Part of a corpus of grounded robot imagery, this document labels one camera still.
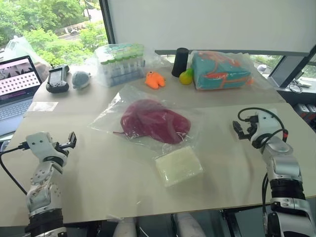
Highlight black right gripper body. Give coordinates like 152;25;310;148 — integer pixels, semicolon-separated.
244;120;259;140

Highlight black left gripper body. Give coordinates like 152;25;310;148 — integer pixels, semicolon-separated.
50;141;71;159

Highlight large clear plastic bag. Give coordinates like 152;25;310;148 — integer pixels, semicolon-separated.
88;83;206;159

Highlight white foam block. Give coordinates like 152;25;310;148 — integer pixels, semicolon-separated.
155;145;204;188

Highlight small flat clear bag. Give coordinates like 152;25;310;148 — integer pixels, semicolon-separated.
31;101;59;112

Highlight red and black box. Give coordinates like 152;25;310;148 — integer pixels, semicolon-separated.
294;103;316;129

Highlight teal and orange folded item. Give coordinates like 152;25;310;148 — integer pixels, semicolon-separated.
192;50;254;91

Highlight grey plush toy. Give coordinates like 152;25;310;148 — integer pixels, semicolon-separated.
71;71;92;90

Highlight black handheld controller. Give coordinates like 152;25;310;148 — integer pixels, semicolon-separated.
45;64;70;94

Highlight teal orange item in bag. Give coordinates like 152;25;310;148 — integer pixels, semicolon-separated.
188;49;259;92

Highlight grey laptop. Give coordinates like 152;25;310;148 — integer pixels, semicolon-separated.
0;55;43;137

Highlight dark grey monitor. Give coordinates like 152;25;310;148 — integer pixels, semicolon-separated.
267;54;313;88

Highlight yellow green toy pear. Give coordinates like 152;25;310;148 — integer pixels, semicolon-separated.
178;68;195;85

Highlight clear box of green-capped tubes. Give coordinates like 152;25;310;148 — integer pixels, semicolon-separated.
94;43;146;88

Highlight black cylinder cup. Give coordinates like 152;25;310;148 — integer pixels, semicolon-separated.
171;47;190;78

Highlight orange plush toy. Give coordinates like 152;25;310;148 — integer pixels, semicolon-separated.
145;71;166;90

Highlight crumpled clear plastic wrap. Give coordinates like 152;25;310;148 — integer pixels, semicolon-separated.
142;45;175;79

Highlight translucent plastic bag by window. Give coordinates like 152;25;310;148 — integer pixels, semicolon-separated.
4;35;51;82

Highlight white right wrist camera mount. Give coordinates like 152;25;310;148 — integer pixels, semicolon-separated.
248;110;285;144

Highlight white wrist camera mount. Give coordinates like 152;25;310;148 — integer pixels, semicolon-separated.
248;110;285;144
26;132;54;159

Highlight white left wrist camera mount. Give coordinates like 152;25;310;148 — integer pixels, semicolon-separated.
26;132;54;159

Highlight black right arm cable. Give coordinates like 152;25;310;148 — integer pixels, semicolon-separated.
237;107;289;223

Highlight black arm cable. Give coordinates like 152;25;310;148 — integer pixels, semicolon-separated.
0;141;29;196
237;107;289;223

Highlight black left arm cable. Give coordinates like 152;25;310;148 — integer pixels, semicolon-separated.
0;141;29;196

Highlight tangled desk cables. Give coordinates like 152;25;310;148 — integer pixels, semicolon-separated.
288;77;314;94

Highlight black window frame post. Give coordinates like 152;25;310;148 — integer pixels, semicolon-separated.
99;0;117;46

